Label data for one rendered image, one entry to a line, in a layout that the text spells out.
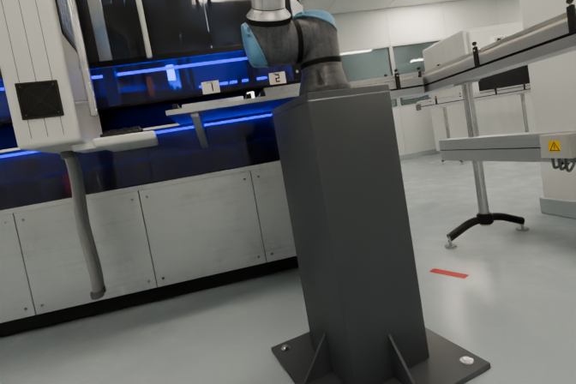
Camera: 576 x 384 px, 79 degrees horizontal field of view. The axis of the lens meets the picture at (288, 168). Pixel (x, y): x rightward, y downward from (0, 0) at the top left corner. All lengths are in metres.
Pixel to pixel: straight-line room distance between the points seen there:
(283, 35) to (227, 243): 1.17
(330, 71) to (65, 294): 1.61
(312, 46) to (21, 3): 0.93
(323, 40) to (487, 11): 7.88
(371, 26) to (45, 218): 6.47
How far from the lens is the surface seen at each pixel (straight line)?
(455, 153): 2.15
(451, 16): 8.27
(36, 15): 1.45
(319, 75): 0.97
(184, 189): 1.80
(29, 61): 1.41
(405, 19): 7.74
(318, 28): 1.00
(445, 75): 2.11
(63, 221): 1.96
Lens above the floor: 0.67
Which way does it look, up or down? 4 degrees down
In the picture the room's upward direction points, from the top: 10 degrees counter-clockwise
